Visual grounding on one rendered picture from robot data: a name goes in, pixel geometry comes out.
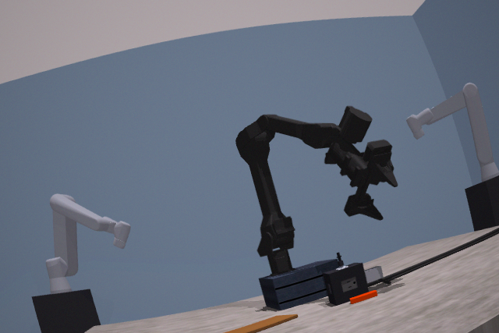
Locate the orange-red rectangular block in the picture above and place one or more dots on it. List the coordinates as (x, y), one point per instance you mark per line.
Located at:
(363, 297)

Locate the orange flat rectangular board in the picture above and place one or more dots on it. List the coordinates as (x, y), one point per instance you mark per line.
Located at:
(262, 325)

